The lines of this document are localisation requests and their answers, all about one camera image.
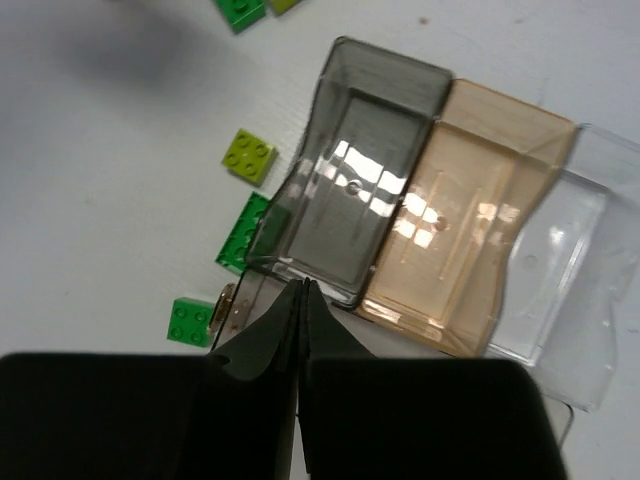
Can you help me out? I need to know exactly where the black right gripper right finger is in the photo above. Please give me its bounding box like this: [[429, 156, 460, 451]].
[[299, 281, 567, 479]]

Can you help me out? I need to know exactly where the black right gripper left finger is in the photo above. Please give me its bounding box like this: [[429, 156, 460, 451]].
[[1, 281, 304, 479]]

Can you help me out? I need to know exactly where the green square lego bottom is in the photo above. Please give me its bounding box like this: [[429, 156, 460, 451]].
[[167, 297, 215, 347]]

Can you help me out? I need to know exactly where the long green lego by box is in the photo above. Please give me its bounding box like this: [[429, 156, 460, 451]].
[[216, 191, 291, 275]]

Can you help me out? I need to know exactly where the amber plastic tray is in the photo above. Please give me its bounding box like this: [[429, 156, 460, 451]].
[[357, 79, 577, 357]]

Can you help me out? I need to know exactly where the lime square lego centre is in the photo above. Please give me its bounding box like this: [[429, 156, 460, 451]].
[[222, 129, 278, 187]]

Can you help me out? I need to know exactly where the clear plastic tray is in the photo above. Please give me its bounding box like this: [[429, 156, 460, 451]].
[[487, 124, 639, 411]]

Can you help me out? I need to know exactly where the smoky grey plastic tray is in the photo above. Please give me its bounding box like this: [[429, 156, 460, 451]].
[[246, 36, 453, 309]]

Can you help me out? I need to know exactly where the long green lego brick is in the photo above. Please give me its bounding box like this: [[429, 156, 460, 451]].
[[213, 0, 266, 34]]

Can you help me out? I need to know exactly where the lime sloped lego brick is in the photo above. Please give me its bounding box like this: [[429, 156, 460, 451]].
[[267, 0, 301, 16]]

